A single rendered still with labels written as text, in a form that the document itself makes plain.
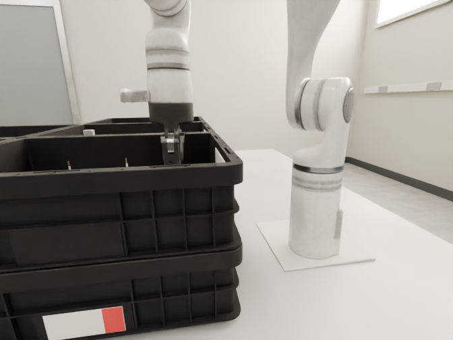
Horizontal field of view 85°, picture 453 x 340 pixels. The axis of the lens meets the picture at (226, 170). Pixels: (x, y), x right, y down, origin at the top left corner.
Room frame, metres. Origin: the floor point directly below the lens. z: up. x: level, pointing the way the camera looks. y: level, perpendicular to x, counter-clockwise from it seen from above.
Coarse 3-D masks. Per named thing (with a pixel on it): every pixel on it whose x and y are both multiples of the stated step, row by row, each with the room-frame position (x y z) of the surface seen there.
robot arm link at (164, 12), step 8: (144, 0) 0.41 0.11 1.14; (152, 0) 0.40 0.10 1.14; (160, 0) 0.40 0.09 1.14; (168, 0) 0.40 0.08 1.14; (176, 0) 0.41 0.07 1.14; (184, 0) 0.44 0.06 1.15; (152, 8) 0.43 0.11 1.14; (160, 8) 0.42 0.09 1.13; (168, 8) 0.42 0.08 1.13; (176, 8) 0.43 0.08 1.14
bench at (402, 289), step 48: (240, 192) 0.78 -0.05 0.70; (288, 192) 0.77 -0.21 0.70; (384, 240) 0.48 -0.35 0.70; (432, 240) 0.48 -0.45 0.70; (240, 288) 0.34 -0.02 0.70; (288, 288) 0.34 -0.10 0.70; (336, 288) 0.34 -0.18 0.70; (384, 288) 0.34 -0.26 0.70; (432, 288) 0.33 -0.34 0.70; (144, 336) 0.25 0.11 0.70; (192, 336) 0.25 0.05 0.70; (240, 336) 0.25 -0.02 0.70; (288, 336) 0.25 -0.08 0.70; (336, 336) 0.25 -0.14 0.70; (384, 336) 0.25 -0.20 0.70; (432, 336) 0.25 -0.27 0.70
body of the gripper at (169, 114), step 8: (152, 104) 0.41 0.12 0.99; (160, 104) 0.40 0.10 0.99; (168, 104) 0.40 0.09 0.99; (176, 104) 0.40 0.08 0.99; (184, 104) 0.41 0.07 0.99; (192, 104) 0.43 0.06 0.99; (152, 112) 0.41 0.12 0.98; (160, 112) 0.40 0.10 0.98; (168, 112) 0.40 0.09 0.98; (176, 112) 0.40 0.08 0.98; (184, 112) 0.41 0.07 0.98; (192, 112) 0.43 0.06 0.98; (152, 120) 0.41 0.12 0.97; (160, 120) 0.40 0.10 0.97; (168, 120) 0.40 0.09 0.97; (176, 120) 0.40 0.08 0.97; (184, 120) 0.41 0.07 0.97; (192, 120) 0.43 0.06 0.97; (168, 128) 0.40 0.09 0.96; (176, 128) 0.40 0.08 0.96; (176, 136) 0.40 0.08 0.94
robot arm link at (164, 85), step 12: (156, 72) 0.41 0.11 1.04; (168, 72) 0.40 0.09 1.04; (180, 72) 0.41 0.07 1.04; (156, 84) 0.40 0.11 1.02; (168, 84) 0.40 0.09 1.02; (180, 84) 0.41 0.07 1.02; (120, 96) 0.39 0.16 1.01; (132, 96) 0.39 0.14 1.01; (144, 96) 0.41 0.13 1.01; (156, 96) 0.40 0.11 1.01; (168, 96) 0.40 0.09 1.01; (180, 96) 0.41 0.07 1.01; (192, 96) 0.44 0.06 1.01
